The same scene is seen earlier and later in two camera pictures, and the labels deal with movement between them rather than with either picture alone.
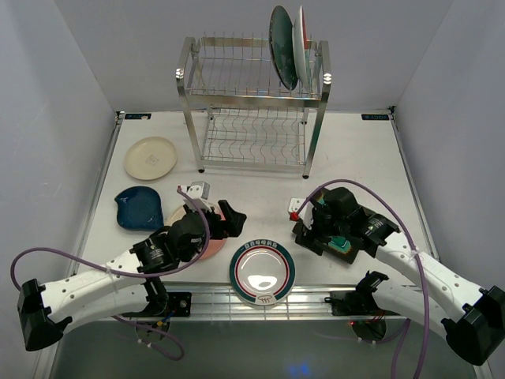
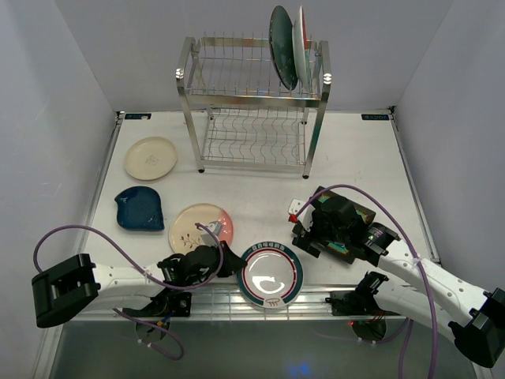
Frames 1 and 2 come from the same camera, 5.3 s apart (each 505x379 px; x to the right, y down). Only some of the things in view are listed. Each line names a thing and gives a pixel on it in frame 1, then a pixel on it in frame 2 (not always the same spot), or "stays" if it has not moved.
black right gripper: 306,237 stays
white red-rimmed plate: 301,43 stays
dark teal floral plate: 282,43 stays
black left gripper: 232,227 -> 231,262
